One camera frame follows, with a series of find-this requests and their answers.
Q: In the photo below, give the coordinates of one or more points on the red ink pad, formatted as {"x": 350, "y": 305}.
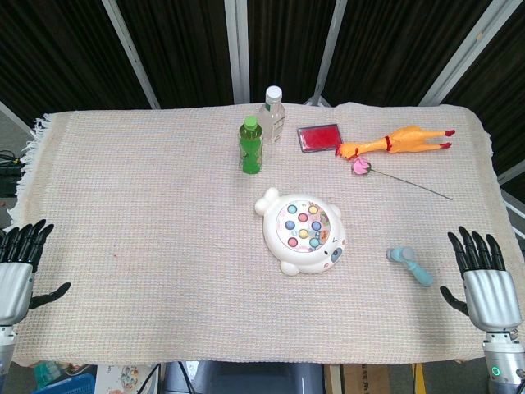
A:
{"x": 320, "y": 137}

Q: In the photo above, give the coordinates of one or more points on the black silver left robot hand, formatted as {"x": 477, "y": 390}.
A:
{"x": 14, "y": 283}

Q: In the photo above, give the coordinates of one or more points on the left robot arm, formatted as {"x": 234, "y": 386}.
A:
{"x": 6, "y": 349}

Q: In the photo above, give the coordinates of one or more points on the silver aluminium frame post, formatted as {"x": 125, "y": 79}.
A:
{"x": 330, "y": 45}
{"x": 467, "y": 49}
{"x": 238, "y": 49}
{"x": 14, "y": 117}
{"x": 131, "y": 53}
{"x": 512, "y": 172}

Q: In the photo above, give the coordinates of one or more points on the orange rubber chicken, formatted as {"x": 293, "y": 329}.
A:
{"x": 406, "y": 139}

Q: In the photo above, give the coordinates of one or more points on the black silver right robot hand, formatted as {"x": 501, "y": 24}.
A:
{"x": 490, "y": 295}

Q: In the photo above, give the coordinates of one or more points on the black electronic device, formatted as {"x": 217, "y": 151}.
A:
{"x": 8, "y": 176}

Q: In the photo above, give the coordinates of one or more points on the green drink bottle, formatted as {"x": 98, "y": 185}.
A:
{"x": 250, "y": 149}

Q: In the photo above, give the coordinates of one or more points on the white whack-a-mole toy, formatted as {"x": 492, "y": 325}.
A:
{"x": 287, "y": 250}

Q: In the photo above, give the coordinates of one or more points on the teal grey toy hammer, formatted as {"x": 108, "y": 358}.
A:
{"x": 414, "y": 268}

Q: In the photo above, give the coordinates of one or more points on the pink artificial rose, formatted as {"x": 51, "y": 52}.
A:
{"x": 361, "y": 166}

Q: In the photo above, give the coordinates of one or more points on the clear water bottle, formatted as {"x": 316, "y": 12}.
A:
{"x": 272, "y": 119}

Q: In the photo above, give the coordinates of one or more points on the beige woven tablecloth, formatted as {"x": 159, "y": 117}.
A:
{"x": 143, "y": 246}

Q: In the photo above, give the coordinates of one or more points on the blue plastic basket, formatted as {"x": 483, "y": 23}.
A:
{"x": 69, "y": 385}

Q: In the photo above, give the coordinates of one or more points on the white printed toy box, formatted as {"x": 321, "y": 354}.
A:
{"x": 123, "y": 379}

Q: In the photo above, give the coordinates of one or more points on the brown cardboard box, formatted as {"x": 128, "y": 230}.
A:
{"x": 365, "y": 379}

